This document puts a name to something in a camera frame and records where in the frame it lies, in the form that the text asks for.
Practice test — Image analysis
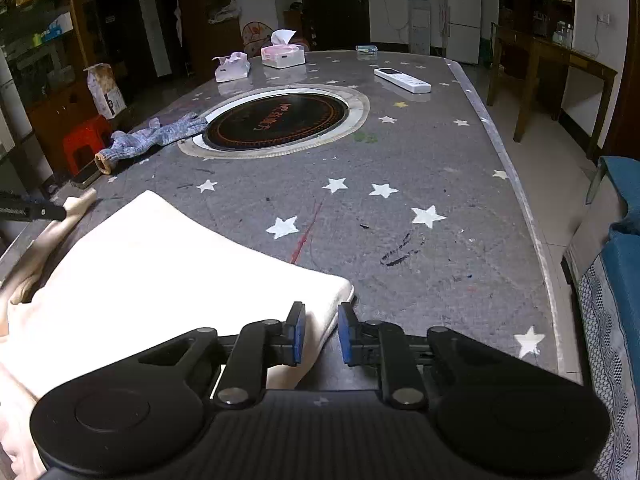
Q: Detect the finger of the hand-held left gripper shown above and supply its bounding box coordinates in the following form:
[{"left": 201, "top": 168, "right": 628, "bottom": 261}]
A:
[{"left": 0, "top": 191, "right": 68, "bottom": 222}]

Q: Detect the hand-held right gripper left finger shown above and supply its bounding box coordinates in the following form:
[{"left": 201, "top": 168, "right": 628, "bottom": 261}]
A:
[{"left": 135, "top": 302, "right": 307, "bottom": 407}]

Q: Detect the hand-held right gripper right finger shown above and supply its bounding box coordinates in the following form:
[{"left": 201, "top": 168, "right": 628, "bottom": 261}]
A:
[{"left": 337, "top": 302, "right": 506, "bottom": 409}]

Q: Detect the cream cloth garment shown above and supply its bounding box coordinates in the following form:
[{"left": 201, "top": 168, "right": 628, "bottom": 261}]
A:
[{"left": 0, "top": 187, "right": 355, "bottom": 480}]

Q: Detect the dark mobile phone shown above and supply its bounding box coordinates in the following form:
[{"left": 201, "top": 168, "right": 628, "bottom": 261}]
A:
[{"left": 70, "top": 165, "right": 104, "bottom": 190}]

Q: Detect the red plastic stool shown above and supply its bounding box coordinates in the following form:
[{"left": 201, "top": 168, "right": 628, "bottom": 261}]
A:
[{"left": 62, "top": 114, "right": 114, "bottom": 177}]

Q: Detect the grey starred table cover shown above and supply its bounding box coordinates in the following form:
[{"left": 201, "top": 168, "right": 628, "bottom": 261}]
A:
[{"left": 0, "top": 50, "right": 583, "bottom": 396}]

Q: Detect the white paper bag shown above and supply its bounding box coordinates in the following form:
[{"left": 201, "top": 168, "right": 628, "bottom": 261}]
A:
[{"left": 83, "top": 63, "right": 127, "bottom": 120}]

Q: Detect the grey knit glove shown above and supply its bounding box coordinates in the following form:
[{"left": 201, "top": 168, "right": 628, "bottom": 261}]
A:
[{"left": 94, "top": 113, "right": 209, "bottom": 177}]

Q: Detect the wooden display cabinet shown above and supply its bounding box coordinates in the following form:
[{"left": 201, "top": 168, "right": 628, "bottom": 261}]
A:
[{"left": 0, "top": 0, "right": 108, "bottom": 181}]

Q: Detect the round black induction cooktop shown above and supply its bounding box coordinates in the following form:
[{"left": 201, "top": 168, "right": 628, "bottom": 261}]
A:
[{"left": 178, "top": 84, "right": 371, "bottom": 160}]

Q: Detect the white soft tissue pack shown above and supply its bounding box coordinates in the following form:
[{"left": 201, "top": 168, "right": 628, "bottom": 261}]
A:
[{"left": 212, "top": 52, "right": 251, "bottom": 83}]

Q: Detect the white remote control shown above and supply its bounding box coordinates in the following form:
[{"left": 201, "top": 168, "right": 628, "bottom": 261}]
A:
[{"left": 374, "top": 66, "right": 432, "bottom": 94}]

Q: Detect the blue patterned sofa cover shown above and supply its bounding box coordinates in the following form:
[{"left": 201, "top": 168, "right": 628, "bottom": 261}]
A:
[{"left": 562, "top": 155, "right": 640, "bottom": 480}]

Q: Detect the pink tissue box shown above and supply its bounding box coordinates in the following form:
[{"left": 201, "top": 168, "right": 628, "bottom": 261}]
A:
[{"left": 260, "top": 28, "right": 306, "bottom": 68}]

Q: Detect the round standing fan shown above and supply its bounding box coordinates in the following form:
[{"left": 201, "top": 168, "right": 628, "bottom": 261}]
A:
[{"left": 241, "top": 20, "right": 274, "bottom": 57}]

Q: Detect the water dispenser with blue bottle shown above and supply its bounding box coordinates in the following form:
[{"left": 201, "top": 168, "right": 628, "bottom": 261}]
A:
[{"left": 408, "top": 0, "right": 432, "bottom": 55}]

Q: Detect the dark wooden door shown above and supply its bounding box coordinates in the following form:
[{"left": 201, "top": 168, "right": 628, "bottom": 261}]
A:
[{"left": 299, "top": 0, "right": 371, "bottom": 52}]

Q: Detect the white refrigerator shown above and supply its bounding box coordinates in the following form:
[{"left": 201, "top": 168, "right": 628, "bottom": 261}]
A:
[{"left": 444, "top": 0, "right": 483, "bottom": 65}]

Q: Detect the dark wooden side table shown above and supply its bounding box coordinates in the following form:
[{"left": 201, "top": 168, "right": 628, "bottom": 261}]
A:
[{"left": 487, "top": 22, "right": 619, "bottom": 162}]

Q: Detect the dark wooden wall shelf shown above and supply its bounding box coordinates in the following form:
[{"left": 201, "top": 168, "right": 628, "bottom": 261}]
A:
[{"left": 499, "top": 0, "right": 577, "bottom": 47}]

